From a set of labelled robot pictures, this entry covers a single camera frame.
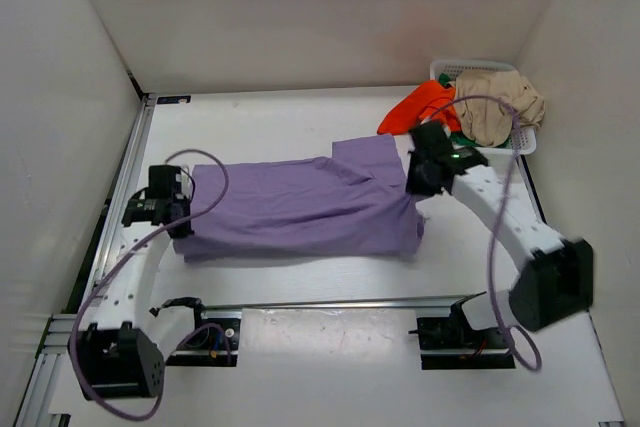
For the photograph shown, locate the purple t shirt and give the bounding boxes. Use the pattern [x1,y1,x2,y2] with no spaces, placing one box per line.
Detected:
[173,135,424,263]

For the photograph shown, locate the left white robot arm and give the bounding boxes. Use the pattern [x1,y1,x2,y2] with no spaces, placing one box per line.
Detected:
[74,165,192,400]

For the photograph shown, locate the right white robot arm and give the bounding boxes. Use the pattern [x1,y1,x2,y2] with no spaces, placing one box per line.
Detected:
[406,122,594,332]

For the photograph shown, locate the green t shirt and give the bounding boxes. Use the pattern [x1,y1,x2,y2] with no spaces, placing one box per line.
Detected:
[437,71,512,147]

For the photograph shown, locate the orange t shirt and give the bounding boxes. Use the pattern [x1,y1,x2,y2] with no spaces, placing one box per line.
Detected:
[377,80,462,136]

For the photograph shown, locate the beige t shirt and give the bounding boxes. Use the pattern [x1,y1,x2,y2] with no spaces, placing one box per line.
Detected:
[453,70,546,147]

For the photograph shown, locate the white plastic basket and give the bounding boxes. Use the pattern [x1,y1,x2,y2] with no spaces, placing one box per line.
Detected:
[430,58,537,156]

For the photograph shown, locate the blue label sticker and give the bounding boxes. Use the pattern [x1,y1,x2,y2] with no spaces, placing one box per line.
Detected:
[156,95,191,105]

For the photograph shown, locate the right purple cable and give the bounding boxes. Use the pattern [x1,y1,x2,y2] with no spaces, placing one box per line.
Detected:
[419,94,544,373]

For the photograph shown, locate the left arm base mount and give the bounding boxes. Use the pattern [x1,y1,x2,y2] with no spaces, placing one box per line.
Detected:
[148,297,241,368]

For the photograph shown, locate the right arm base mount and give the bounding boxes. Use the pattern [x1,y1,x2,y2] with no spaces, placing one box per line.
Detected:
[408,317,515,371]

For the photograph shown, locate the aluminium frame rail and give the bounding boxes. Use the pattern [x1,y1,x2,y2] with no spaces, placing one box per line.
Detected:
[14,91,626,427]

